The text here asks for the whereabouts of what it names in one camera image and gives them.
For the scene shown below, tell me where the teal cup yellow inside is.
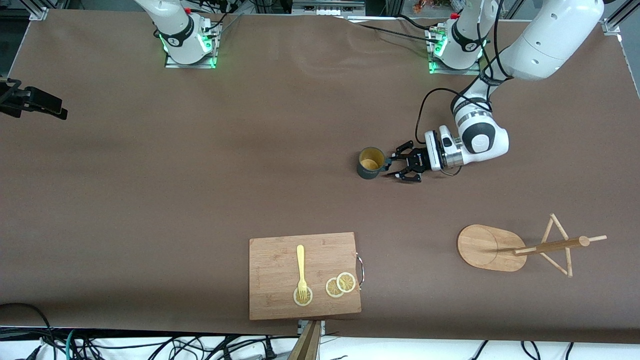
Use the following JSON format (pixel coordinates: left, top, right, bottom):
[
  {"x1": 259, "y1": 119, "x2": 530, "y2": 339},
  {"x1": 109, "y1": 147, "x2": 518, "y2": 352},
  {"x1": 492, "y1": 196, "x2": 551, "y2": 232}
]
[{"x1": 356, "y1": 147, "x2": 392, "y2": 181}]

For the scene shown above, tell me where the wooden cup rack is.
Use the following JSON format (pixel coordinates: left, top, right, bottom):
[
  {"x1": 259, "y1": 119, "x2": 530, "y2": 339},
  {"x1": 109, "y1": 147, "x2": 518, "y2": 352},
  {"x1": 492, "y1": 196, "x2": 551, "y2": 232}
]
[{"x1": 457, "y1": 213, "x2": 608, "y2": 278}]

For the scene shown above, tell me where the lemon slice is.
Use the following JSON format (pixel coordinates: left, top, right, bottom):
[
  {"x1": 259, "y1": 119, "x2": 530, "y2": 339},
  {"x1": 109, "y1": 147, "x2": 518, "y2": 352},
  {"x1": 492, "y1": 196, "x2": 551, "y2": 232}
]
[
  {"x1": 293, "y1": 285, "x2": 314, "y2": 307},
  {"x1": 336, "y1": 271, "x2": 357, "y2": 294},
  {"x1": 325, "y1": 277, "x2": 346, "y2": 299}
]

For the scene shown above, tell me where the yellow plastic fork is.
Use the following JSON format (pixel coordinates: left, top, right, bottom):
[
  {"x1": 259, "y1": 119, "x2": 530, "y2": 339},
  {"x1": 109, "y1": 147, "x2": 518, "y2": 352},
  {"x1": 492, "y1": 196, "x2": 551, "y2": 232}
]
[{"x1": 296, "y1": 244, "x2": 308, "y2": 303}]

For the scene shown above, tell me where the brown table cover sheet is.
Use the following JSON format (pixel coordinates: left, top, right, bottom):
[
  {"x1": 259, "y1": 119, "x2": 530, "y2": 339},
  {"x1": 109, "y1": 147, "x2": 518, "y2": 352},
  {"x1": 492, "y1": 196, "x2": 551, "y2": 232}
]
[{"x1": 0, "y1": 9, "x2": 640, "y2": 346}]

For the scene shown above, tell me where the grey power strip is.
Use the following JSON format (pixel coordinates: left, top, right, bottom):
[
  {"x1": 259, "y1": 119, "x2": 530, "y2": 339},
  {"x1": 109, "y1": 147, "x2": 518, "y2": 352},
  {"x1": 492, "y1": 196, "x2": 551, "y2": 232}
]
[{"x1": 292, "y1": 0, "x2": 366, "y2": 16}]

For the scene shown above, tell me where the bamboo cutting board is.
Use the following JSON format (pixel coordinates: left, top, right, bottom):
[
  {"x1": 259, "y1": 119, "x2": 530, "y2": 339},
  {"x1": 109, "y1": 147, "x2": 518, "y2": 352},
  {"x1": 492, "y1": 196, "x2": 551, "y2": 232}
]
[{"x1": 248, "y1": 231, "x2": 365, "y2": 321}]

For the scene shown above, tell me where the wooden stick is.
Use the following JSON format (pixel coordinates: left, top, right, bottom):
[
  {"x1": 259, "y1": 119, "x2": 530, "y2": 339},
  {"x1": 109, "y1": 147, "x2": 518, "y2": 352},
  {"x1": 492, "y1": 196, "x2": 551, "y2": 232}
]
[{"x1": 287, "y1": 321, "x2": 322, "y2": 360}]

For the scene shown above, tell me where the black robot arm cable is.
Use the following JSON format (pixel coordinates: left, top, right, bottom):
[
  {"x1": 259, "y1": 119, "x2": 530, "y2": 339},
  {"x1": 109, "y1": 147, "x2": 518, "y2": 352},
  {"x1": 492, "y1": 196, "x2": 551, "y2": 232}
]
[{"x1": 414, "y1": 0, "x2": 503, "y2": 148}]

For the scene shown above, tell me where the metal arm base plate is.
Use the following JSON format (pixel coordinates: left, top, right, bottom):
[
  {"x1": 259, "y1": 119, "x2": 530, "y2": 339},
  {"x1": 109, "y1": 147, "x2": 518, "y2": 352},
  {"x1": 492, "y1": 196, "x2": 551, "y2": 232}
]
[
  {"x1": 428, "y1": 27, "x2": 482, "y2": 76},
  {"x1": 165, "y1": 22, "x2": 219, "y2": 70}
]

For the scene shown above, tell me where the metal clamp bracket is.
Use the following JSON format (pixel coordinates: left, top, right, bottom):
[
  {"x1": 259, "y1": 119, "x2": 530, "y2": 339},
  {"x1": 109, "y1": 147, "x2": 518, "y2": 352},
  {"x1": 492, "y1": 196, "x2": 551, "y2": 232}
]
[{"x1": 297, "y1": 320, "x2": 326, "y2": 337}]

